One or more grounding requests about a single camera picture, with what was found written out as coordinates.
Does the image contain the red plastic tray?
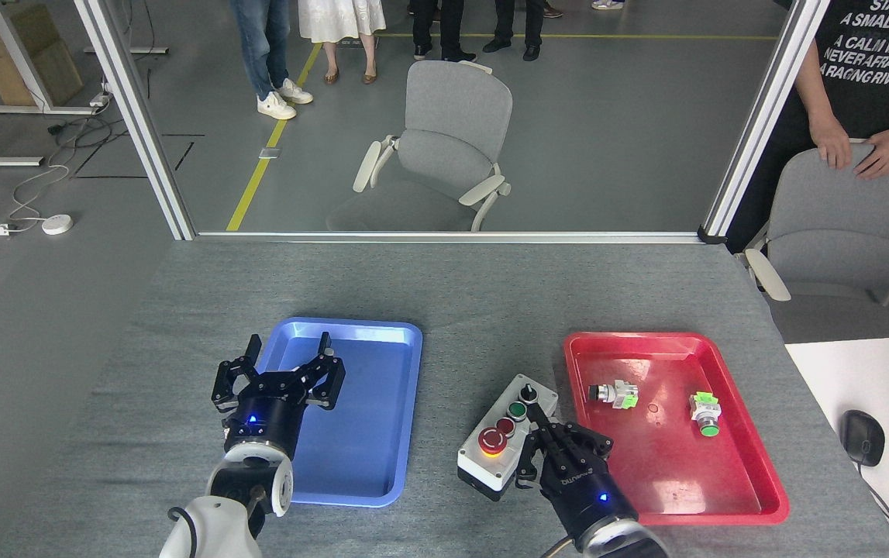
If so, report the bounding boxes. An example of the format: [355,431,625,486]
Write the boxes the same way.
[563,332,791,526]

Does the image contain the white floor cable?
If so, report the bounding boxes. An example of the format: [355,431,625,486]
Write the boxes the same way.
[6,105,104,232]

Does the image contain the person's right hand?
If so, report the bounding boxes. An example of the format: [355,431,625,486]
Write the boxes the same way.
[811,118,853,171]

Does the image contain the silver frame rail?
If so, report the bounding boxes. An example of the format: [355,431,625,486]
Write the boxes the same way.
[195,230,705,245]

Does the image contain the black floor cables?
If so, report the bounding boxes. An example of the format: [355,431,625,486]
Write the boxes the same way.
[47,115,115,167]

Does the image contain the cardboard box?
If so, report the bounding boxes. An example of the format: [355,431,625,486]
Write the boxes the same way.
[0,39,84,108]
[0,4,60,57]

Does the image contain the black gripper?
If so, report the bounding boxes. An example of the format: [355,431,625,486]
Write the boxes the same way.
[212,332,346,458]
[516,403,639,543]

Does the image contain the white table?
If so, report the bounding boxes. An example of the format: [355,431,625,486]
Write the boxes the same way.
[785,335,889,558]

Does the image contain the green push button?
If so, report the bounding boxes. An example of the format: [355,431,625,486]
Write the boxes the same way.
[689,392,722,438]

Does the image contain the grey control box with buttons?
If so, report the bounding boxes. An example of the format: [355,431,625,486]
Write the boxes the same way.
[457,374,560,502]

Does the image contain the silver frame post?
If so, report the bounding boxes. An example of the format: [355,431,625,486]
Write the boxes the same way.
[72,0,197,241]
[697,0,832,246]

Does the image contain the grey office chair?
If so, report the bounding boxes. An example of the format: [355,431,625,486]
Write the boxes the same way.
[737,138,889,344]
[326,60,513,233]

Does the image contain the blue plastic tray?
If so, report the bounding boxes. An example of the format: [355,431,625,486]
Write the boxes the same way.
[246,316,423,508]

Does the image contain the black mouse cable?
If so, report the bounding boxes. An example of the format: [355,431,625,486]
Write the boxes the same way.
[856,463,889,558]

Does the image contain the black selector switch green block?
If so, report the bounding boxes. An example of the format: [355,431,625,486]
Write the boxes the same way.
[588,377,640,410]

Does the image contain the black computer mouse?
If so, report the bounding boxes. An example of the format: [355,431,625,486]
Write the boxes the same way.
[839,409,886,468]

